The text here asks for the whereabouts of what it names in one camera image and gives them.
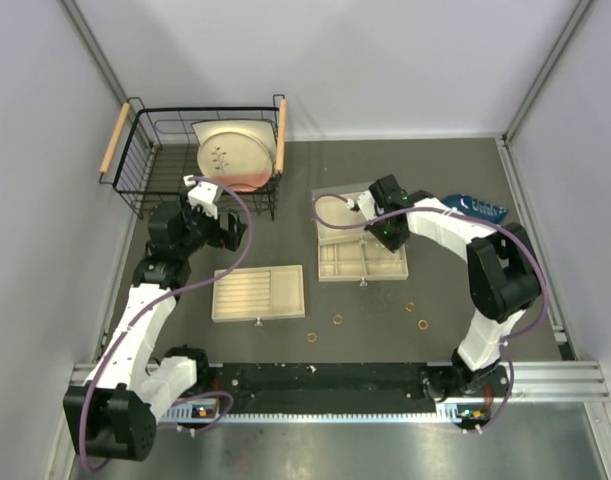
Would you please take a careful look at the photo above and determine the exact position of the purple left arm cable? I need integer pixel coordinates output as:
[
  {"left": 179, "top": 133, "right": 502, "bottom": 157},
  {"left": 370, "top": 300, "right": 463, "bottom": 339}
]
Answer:
[{"left": 80, "top": 175, "right": 255, "bottom": 472}]

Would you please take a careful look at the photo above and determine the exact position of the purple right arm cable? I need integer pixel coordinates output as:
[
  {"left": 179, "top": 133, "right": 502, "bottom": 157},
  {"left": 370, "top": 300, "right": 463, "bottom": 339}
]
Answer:
[{"left": 312, "top": 194, "right": 550, "bottom": 435}]

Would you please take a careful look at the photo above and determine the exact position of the beige ring slot tray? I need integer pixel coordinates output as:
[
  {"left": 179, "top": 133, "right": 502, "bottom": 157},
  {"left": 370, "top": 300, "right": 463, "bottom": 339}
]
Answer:
[{"left": 211, "top": 265, "right": 305, "bottom": 323}]

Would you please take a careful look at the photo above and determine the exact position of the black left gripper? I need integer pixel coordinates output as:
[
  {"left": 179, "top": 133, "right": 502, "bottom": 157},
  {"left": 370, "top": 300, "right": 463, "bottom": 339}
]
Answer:
[{"left": 177, "top": 190, "right": 246, "bottom": 258}]

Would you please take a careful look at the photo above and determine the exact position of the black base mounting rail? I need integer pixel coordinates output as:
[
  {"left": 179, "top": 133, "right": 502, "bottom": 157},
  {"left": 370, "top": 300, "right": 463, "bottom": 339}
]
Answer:
[{"left": 209, "top": 363, "right": 483, "bottom": 415}]

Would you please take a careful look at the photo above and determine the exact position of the round pink white plate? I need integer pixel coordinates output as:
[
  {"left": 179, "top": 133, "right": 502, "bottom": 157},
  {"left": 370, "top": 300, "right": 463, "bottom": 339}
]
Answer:
[{"left": 197, "top": 131, "right": 273, "bottom": 192}]

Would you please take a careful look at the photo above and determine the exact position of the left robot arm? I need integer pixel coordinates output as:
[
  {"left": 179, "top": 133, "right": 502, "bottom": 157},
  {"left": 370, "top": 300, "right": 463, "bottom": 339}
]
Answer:
[{"left": 63, "top": 198, "right": 254, "bottom": 471}]

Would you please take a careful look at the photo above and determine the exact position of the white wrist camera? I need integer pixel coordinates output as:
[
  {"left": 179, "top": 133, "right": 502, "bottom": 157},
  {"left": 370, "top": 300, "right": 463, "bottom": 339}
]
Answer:
[
  {"left": 347, "top": 190, "right": 381, "bottom": 221},
  {"left": 183, "top": 175, "right": 222, "bottom": 220}
]

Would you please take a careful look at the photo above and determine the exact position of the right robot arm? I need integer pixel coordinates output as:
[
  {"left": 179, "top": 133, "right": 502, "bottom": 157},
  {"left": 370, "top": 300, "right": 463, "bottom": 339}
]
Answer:
[{"left": 355, "top": 175, "right": 542, "bottom": 400}]

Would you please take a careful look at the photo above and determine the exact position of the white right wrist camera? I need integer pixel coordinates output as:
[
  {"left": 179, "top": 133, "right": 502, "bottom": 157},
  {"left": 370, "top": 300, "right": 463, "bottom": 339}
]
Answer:
[{"left": 347, "top": 190, "right": 381, "bottom": 221}]

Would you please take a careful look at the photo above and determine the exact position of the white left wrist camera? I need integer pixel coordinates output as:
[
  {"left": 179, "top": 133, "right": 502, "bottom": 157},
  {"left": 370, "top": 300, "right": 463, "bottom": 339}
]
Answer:
[{"left": 183, "top": 175, "right": 222, "bottom": 220}]

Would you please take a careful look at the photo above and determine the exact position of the black wire dish rack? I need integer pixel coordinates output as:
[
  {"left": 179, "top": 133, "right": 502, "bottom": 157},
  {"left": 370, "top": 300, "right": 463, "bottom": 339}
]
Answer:
[{"left": 99, "top": 94, "right": 287, "bottom": 217}]

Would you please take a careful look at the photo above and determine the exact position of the aluminium frame rail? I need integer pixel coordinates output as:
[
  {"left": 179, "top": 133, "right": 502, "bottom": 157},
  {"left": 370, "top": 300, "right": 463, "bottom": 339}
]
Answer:
[{"left": 69, "top": 359, "right": 611, "bottom": 426}]

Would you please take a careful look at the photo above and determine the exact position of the blue leaf shaped dish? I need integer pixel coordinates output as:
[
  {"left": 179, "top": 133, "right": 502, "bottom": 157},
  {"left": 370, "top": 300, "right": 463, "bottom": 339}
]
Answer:
[{"left": 441, "top": 194, "right": 509, "bottom": 224}]

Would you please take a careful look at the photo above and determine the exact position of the square white plate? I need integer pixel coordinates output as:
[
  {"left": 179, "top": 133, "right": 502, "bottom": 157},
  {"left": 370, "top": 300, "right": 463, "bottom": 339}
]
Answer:
[{"left": 191, "top": 119, "right": 277, "bottom": 161}]

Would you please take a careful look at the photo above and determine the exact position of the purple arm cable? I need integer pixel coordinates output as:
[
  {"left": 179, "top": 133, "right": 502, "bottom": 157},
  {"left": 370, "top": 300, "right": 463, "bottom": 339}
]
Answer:
[
  {"left": 312, "top": 194, "right": 550, "bottom": 435},
  {"left": 80, "top": 175, "right": 255, "bottom": 472}
]

